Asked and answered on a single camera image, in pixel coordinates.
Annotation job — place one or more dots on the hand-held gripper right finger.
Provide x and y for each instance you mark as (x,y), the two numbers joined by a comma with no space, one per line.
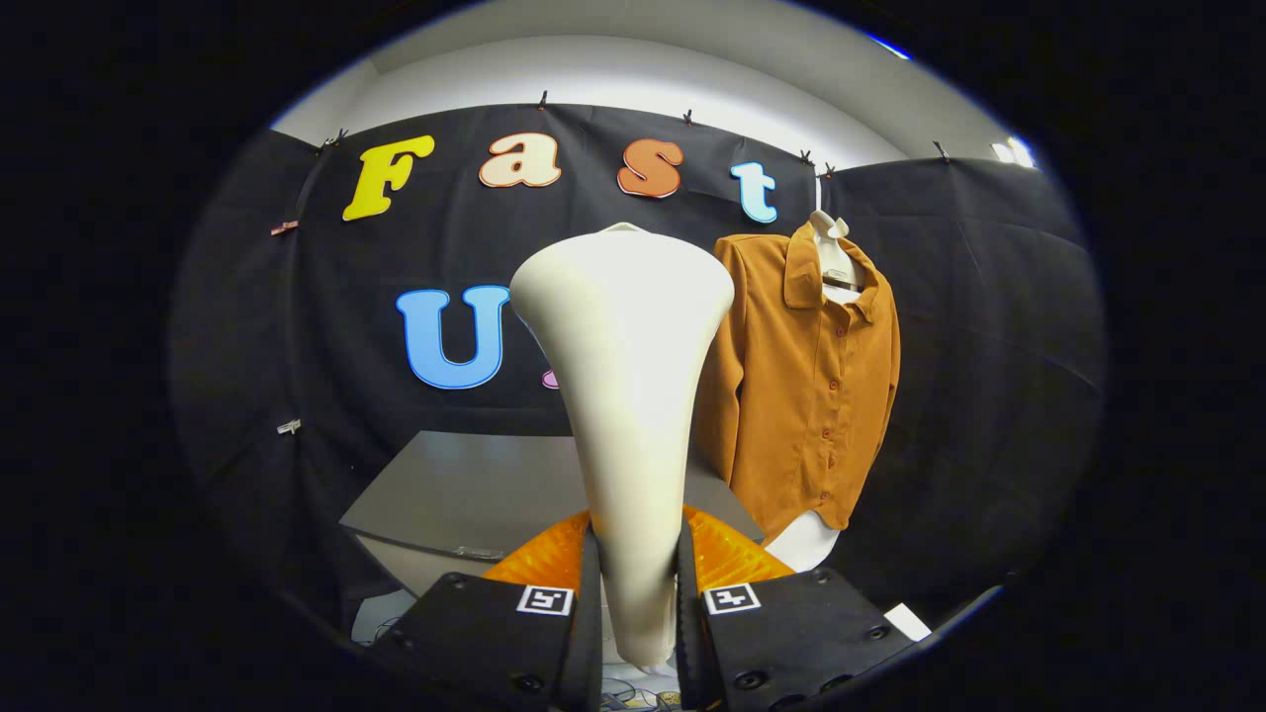
(791,643)

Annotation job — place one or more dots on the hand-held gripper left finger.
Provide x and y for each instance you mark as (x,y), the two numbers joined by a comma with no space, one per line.
(485,643)

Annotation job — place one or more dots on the orange button-up shirt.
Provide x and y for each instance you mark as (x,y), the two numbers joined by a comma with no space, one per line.
(801,415)

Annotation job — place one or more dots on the white garment steamer head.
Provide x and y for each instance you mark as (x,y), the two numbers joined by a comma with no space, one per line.
(628,396)

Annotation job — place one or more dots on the white mannequin torso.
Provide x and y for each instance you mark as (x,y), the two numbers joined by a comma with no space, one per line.
(803,544)

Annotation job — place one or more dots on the grey cabinet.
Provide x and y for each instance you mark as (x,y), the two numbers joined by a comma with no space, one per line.
(475,485)

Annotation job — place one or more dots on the small ceiling light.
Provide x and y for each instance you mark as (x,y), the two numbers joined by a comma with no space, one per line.
(1014,151)

